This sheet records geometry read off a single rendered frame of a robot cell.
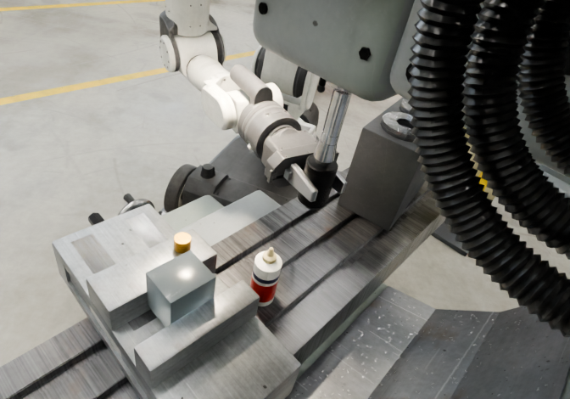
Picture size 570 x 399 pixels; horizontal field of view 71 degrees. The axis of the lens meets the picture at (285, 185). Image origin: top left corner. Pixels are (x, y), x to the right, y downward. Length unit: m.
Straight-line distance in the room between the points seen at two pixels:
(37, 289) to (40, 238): 0.29
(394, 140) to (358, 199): 0.15
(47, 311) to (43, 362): 1.25
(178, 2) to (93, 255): 0.52
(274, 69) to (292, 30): 0.78
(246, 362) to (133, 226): 0.27
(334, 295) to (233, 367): 0.24
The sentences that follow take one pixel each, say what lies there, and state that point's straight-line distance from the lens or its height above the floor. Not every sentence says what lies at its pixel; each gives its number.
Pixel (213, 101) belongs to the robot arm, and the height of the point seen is 1.14.
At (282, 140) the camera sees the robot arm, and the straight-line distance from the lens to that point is 0.62.
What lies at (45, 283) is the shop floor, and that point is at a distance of 1.96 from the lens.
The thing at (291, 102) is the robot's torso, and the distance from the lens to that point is 1.26.
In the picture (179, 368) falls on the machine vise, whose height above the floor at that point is 1.03.
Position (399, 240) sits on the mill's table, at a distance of 0.83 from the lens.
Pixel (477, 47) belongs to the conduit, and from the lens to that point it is 0.18.
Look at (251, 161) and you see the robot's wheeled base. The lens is 1.59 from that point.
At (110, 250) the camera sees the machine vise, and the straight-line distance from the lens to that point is 0.62.
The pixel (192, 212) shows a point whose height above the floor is 0.75.
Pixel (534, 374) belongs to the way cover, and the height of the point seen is 1.08.
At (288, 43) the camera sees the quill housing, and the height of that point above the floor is 1.34.
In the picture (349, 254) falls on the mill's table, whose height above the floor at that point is 0.95.
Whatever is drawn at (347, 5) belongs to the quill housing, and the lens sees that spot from 0.39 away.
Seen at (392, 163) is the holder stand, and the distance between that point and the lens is 0.76.
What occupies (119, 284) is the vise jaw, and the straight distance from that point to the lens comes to 0.53.
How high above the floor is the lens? 1.47
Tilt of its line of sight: 37 degrees down
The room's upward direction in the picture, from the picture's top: 12 degrees clockwise
